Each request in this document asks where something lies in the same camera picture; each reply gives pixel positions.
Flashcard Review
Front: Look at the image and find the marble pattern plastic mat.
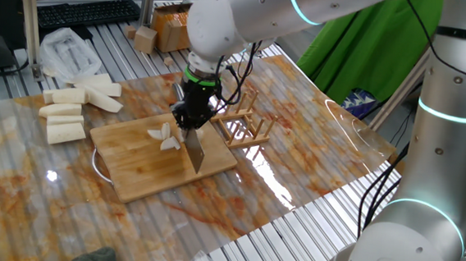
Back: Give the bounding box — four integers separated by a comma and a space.
0, 34, 403, 261

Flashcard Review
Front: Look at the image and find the green wrist adapter ring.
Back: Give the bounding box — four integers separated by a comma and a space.
183, 66, 222, 89

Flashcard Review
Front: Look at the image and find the taped cardboard box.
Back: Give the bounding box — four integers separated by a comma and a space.
149, 0, 194, 55

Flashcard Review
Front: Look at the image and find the blue white patterned bag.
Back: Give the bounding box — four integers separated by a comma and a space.
340, 87, 381, 121

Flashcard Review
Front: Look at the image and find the black cable bundle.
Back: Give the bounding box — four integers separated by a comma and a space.
355, 139, 409, 242

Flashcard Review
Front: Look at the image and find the long white radish chunk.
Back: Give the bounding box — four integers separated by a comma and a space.
81, 86, 126, 115

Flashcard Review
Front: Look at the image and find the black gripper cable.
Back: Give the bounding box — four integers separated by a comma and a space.
213, 38, 263, 108

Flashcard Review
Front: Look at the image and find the aluminium frame post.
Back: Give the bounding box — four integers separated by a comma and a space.
138, 0, 158, 30
367, 45, 431, 135
10, 0, 51, 82

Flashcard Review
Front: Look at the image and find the metal wire board handle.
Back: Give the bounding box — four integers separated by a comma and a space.
89, 147, 117, 185

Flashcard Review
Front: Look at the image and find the green cloth backdrop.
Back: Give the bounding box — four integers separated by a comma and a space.
294, 0, 445, 112

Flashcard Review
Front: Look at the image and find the large wooden block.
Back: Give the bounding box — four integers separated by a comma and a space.
132, 25, 159, 55

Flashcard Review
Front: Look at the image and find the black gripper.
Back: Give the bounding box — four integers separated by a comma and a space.
171, 80, 223, 133

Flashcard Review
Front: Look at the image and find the wooden cutting board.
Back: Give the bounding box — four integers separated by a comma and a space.
85, 103, 241, 212

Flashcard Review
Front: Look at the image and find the clear plastic bag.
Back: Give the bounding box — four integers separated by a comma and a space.
37, 25, 105, 86

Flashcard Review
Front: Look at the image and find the wooden peg dish rack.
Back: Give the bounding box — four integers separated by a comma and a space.
208, 87, 281, 153

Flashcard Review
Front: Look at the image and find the grey green rag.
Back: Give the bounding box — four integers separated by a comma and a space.
65, 243, 121, 261

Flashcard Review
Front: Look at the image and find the black computer keyboard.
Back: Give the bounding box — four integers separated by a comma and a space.
35, 0, 143, 37

